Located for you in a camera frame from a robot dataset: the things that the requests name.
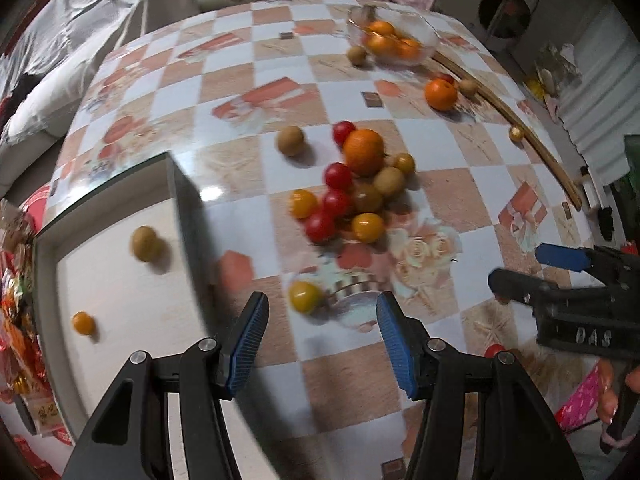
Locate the yellow cherry tomato lone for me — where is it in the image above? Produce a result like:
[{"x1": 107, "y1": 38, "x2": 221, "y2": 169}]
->
[{"x1": 288, "y1": 281, "x2": 324, "y2": 314}]

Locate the yellow cherry tomato cluster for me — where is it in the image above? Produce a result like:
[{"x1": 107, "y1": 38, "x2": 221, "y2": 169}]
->
[
  {"x1": 352, "y1": 212, "x2": 386, "y2": 244},
  {"x1": 288, "y1": 188, "x2": 319, "y2": 221}
]

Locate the red tomato bottom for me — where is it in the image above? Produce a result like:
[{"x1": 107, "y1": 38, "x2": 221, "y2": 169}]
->
[{"x1": 484, "y1": 344, "x2": 506, "y2": 359}]

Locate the pile of snack packets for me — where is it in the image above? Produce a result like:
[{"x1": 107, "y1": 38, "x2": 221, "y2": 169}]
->
[{"x1": 1, "y1": 200, "x2": 60, "y2": 434}]

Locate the golden ball at edge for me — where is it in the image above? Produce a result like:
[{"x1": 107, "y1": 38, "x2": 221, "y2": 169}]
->
[{"x1": 509, "y1": 126, "x2": 524, "y2": 143}]

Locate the red cherry tomato lower cluster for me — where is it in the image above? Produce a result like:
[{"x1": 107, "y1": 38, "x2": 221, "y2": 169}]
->
[{"x1": 304, "y1": 210, "x2": 336, "y2": 244}]

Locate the red cherry tomato cluster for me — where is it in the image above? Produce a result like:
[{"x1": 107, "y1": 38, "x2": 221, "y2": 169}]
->
[
  {"x1": 304, "y1": 210, "x2": 336, "y2": 244},
  {"x1": 322, "y1": 188, "x2": 354, "y2": 218}
]

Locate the dark olive cherry tomato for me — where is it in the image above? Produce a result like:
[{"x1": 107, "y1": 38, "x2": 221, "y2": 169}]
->
[{"x1": 352, "y1": 183, "x2": 384, "y2": 214}]

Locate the red cherry tomato middle cluster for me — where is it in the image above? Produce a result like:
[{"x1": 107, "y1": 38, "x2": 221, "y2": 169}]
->
[{"x1": 322, "y1": 188, "x2": 354, "y2": 218}]

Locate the brown longan in cluster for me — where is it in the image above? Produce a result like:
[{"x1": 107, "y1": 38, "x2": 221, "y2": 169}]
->
[{"x1": 372, "y1": 166, "x2": 406, "y2": 200}]

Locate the orange-brown tomato right of orange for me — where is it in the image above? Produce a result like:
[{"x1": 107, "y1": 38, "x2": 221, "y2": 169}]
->
[{"x1": 393, "y1": 153, "x2": 416, "y2": 178}]

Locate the white shallow box tray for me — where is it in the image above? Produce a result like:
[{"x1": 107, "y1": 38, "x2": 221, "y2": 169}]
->
[{"x1": 30, "y1": 152, "x2": 281, "y2": 480}]

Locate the long bamboo stick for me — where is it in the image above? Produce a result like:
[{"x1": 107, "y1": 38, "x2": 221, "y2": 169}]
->
[{"x1": 432, "y1": 51, "x2": 582, "y2": 210}]

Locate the red cherry tomato centre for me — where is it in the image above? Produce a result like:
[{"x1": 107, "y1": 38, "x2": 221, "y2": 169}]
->
[{"x1": 323, "y1": 162, "x2": 354, "y2": 192}]

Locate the large orange centre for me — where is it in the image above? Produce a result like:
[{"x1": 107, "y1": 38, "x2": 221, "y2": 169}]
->
[{"x1": 342, "y1": 129, "x2": 385, "y2": 177}]

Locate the orange near table edge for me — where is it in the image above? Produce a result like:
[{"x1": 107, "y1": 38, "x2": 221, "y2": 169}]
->
[{"x1": 424, "y1": 78, "x2": 458, "y2": 112}]

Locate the red tomato behind edge orange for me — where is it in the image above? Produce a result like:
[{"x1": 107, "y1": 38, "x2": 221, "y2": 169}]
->
[{"x1": 435, "y1": 73, "x2": 456, "y2": 84}]

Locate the red cherry tomato behind orange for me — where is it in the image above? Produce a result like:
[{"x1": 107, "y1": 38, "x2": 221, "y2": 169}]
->
[{"x1": 332, "y1": 120, "x2": 356, "y2": 148}]

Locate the round black red fan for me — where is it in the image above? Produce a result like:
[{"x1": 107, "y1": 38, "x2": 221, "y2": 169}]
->
[{"x1": 478, "y1": 0, "x2": 532, "y2": 40}]

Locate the orange in bowl right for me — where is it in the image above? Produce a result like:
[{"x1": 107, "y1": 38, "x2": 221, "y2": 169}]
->
[{"x1": 396, "y1": 38, "x2": 422, "y2": 62}]

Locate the orange in bowl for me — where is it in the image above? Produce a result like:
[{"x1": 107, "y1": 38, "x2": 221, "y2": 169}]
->
[
  {"x1": 396, "y1": 38, "x2": 422, "y2": 62},
  {"x1": 363, "y1": 34, "x2": 397, "y2": 58},
  {"x1": 367, "y1": 20, "x2": 395, "y2": 36}
]

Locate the orange in bowl left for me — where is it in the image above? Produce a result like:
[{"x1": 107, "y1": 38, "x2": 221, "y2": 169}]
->
[{"x1": 363, "y1": 34, "x2": 397, "y2": 58}]

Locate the clear glass fruit bowl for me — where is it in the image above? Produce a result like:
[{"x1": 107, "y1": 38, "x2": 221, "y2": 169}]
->
[{"x1": 346, "y1": 4, "x2": 440, "y2": 68}]

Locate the brown longan beside bowl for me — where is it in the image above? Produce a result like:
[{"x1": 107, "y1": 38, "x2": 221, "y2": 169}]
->
[{"x1": 346, "y1": 46, "x2": 368, "y2": 67}]

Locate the orange in bowl top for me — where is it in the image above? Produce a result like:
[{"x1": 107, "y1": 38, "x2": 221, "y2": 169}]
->
[{"x1": 367, "y1": 20, "x2": 395, "y2": 36}]

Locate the white grey sofa cushion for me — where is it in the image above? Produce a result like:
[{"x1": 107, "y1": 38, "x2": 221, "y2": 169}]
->
[{"x1": 1, "y1": 0, "x2": 198, "y2": 192}]

